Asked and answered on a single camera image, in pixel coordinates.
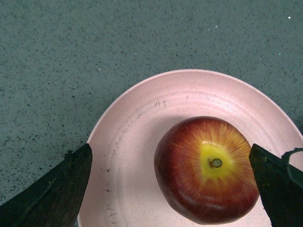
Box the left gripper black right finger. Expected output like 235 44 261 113
249 144 303 227

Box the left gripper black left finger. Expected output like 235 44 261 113
0 143 92 227

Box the red apple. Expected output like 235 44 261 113
154 116 259 225

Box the pink plate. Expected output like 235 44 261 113
78 70 303 227

